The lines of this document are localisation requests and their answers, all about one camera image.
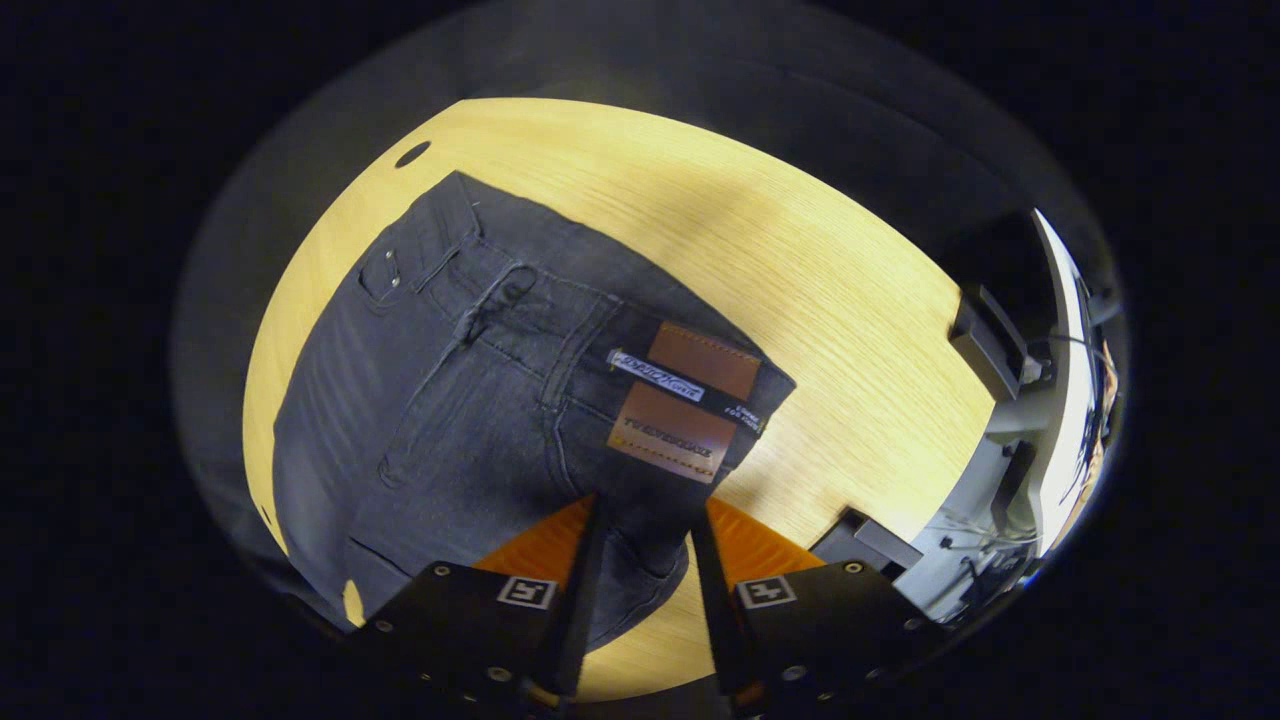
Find dark grey jeans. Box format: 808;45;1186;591
270;170;798;651

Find white panel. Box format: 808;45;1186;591
1030;208;1093;556

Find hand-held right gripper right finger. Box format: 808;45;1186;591
688;497;949;716

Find grey metal table foot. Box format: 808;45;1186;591
808;508;923;573
948;285;1046;401

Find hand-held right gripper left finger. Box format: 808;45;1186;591
345;492;611;716

